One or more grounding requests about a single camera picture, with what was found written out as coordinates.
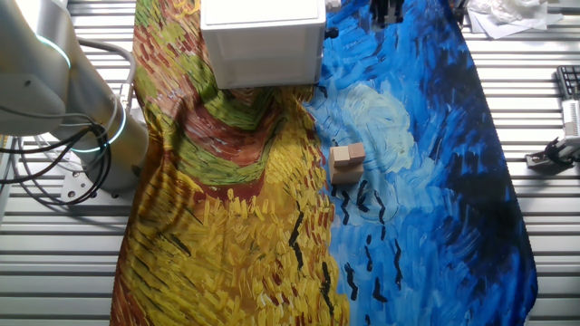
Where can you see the blue and yellow painted cloth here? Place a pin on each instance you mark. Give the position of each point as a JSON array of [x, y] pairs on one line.
[[317, 226]]

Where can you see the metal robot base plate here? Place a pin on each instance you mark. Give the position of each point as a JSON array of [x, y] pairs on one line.
[[74, 185]]

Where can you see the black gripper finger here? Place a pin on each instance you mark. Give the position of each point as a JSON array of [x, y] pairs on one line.
[[378, 11], [395, 9]]

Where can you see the stepped wooden block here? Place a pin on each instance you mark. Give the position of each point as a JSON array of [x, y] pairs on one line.
[[346, 165]]

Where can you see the black keyboard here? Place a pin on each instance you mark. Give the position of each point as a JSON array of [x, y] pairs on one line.
[[570, 79]]

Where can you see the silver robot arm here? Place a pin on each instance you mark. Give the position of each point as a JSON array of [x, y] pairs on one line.
[[36, 81]]

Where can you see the white plastic drawer cabinet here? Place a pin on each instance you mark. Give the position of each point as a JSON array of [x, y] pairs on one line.
[[263, 45]]

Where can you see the crumpled white paper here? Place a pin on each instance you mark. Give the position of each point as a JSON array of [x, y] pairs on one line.
[[512, 16]]

